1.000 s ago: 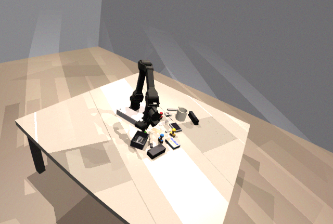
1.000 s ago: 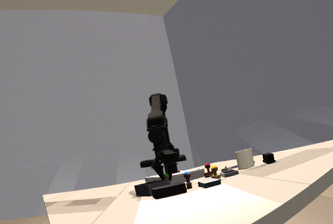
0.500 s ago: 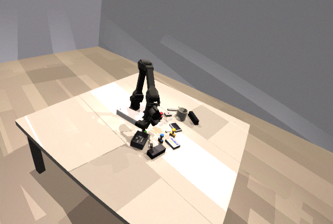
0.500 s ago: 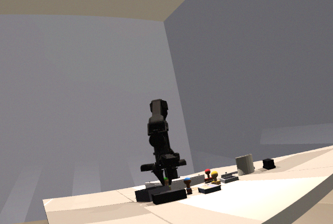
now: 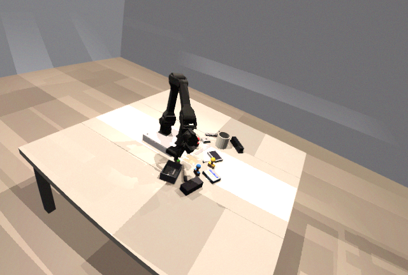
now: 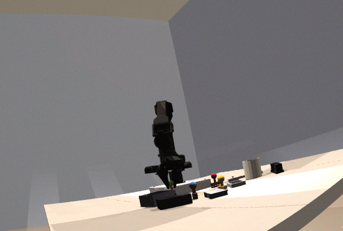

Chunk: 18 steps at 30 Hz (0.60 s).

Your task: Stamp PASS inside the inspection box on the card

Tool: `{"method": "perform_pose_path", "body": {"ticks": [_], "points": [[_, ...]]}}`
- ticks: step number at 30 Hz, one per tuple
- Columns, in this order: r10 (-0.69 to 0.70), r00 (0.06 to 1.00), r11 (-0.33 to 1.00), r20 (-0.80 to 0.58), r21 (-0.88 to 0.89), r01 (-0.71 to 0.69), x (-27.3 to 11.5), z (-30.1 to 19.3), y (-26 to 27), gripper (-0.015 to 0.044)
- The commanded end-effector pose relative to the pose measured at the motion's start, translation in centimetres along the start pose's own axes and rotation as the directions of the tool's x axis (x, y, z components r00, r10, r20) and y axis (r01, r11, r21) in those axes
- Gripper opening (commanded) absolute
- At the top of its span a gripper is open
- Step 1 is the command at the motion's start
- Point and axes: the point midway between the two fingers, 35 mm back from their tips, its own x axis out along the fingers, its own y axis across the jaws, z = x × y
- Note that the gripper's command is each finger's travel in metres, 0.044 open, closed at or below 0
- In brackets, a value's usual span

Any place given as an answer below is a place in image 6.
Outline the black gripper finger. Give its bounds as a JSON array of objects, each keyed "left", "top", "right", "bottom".
[
  {"left": 170, "top": 170, "right": 183, "bottom": 188},
  {"left": 156, "top": 172, "right": 169, "bottom": 189}
]

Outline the red-handled rubber stamp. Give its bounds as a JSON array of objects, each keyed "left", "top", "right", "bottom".
[{"left": 211, "top": 173, "right": 220, "bottom": 188}]

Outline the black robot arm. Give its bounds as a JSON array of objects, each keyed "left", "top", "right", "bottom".
[{"left": 152, "top": 100, "right": 185, "bottom": 168}]

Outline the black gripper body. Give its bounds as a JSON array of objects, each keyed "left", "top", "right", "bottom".
[{"left": 144, "top": 150, "right": 192, "bottom": 174}]

